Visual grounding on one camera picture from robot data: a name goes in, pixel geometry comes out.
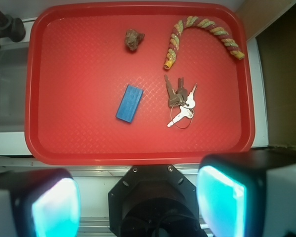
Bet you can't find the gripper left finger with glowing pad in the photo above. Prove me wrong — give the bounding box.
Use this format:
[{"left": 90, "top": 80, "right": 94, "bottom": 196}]
[{"left": 0, "top": 168, "right": 81, "bottom": 237}]

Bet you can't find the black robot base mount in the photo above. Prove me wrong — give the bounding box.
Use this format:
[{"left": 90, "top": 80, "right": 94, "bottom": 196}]
[{"left": 108, "top": 164, "right": 207, "bottom": 237}]

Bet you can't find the grey metal sink basin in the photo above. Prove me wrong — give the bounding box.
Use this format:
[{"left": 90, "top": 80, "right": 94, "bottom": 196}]
[{"left": 0, "top": 46, "right": 29, "bottom": 132}]

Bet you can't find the bunch of keys on ring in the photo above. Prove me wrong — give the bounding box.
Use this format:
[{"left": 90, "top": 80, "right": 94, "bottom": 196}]
[{"left": 164, "top": 75, "right": 198, "bottom": 129}]

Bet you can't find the red plastic tray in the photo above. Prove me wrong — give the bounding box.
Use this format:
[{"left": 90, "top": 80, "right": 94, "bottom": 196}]
[{"left": 25, "top": 2, "right": 255, "bottom": 165}]

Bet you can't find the dark faucet fixture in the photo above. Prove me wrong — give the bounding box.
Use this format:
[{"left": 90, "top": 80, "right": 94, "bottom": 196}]
[{"left": 0, "top": 11, "right": 26, "bottom": 48}]

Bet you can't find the blue rectangular block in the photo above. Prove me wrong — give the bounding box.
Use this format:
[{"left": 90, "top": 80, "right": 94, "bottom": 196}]
[{"left": 116, "top": 85, "right": 144, "bottom": 123}]

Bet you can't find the multicolour twisted rope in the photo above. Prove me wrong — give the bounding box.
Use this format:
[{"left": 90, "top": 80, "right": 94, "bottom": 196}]
[{"left": 163, "top": 15, "right": 245, "bottom": 70}]

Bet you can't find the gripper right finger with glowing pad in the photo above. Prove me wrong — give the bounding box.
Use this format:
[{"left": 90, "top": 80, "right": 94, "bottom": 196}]
[{"left": 196, "top": 149, "right": 296, "bottom": 237}]

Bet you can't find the brown rock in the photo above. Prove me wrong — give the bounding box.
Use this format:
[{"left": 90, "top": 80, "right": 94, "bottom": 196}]
[{"left": 124, "top": 29, "right": 145, "bottom": 51}]

